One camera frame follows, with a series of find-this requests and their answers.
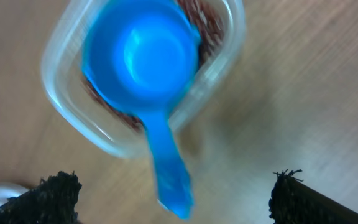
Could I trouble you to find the blue plastic measuring scoop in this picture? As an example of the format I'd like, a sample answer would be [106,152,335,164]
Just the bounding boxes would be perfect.
[82,1,201,219]

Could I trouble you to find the red adzuki beans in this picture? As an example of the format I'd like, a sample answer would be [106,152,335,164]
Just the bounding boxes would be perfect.
[82,0,224,133]

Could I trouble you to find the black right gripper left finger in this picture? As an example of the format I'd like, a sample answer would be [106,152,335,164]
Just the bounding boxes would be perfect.
[0,171,82,224]

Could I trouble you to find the clear plastic food container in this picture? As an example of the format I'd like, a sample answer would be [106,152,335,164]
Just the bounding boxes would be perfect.
[40,0,246,158]

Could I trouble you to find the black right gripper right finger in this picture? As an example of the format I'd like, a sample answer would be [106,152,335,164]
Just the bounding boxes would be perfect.
[268,169,358,224]

